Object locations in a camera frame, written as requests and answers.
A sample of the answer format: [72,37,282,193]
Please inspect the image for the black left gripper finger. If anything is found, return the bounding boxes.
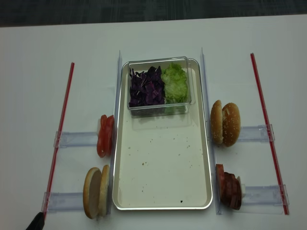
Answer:
[26,212,45,230]

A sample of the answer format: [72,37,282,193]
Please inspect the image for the left red strip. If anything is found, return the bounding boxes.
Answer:
[43,62,75,219]

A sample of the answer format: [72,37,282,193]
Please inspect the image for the upper right clear rail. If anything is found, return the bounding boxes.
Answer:
[237,124,275,142]

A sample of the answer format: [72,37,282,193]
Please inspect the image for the right red strip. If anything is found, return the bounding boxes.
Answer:
[250,53,289,215]

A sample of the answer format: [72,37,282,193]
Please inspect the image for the dark red meat patties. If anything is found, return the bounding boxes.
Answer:
[220,172,242,210]

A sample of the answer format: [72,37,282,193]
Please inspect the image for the upper left clear rail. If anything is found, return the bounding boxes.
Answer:
[53,131,98,148]

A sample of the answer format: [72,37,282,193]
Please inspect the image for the left clear acrylic divider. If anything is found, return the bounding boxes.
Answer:
[107,51,122,215]

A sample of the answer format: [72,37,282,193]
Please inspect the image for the sesame bun top half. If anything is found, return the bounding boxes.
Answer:
[222,103,241,147]

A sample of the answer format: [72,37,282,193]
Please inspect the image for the clear acrylic divider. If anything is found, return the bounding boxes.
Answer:
[107,51,122,215]
[200,48,223,215]

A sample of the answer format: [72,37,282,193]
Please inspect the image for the right clear acrylic divider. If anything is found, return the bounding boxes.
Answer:
[200,48,223,215]

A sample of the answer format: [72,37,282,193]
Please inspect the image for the purple cabbage pile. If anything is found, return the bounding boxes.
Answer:
[129,66,165,107]

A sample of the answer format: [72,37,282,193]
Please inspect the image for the lower right clear rail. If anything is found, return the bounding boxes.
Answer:
[242,185,289,206]

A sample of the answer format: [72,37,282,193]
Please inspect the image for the white metal tray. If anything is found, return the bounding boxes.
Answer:
[112,58,213,210]

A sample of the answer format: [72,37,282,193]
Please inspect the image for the left bun bottom half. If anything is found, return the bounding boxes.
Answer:
[83,167,101,219]

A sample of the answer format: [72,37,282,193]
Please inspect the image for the lower left clear rail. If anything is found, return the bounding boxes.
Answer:
[41,192,84,212]

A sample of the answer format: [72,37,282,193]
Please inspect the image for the plain bun top half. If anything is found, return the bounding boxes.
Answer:
[210,100,223,144]

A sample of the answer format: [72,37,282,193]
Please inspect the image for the clear rail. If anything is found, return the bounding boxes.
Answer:
[237,124,275,142]
[242,185,289,206]
[41,192,84,212]
[53,131,98,148]

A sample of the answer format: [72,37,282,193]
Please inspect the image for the white pusher block right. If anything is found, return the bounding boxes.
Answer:
[236,176,246,201]

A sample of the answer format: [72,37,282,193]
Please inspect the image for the bun bottom slice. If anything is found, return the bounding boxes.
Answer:
[98,165,110,217]

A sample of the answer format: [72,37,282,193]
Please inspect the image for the green lettuce pile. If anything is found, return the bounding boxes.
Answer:
[161,63,188,104]

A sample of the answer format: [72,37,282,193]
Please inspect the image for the inner tomato slice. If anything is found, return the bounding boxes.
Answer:
[104,115,114,156]

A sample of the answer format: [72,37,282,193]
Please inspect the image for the red strip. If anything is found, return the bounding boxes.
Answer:
[250,53,289,215]
[43,62,75,219]

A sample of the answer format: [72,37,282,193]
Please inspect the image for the clear plastic container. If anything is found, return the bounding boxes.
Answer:
[125,56,195,117]

